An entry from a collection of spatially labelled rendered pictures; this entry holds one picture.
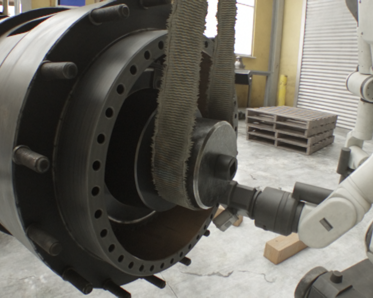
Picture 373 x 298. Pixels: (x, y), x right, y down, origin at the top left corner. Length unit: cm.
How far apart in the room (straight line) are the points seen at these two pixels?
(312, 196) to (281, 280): 103
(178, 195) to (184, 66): 18
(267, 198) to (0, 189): 44
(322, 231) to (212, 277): 102
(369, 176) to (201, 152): 30
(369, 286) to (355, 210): 93
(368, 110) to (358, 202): 52
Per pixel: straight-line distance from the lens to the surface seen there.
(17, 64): 38
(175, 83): 35
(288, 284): 153
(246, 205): 55
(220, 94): 46
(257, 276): 153
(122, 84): 32
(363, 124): 100
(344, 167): 105
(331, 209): 50
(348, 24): 632
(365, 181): 52
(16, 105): 33
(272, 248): 159
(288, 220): 53
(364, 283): 142
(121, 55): 34
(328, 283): 127
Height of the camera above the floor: 99
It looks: 16 degrees down
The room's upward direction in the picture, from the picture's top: 3 degrees clockwise
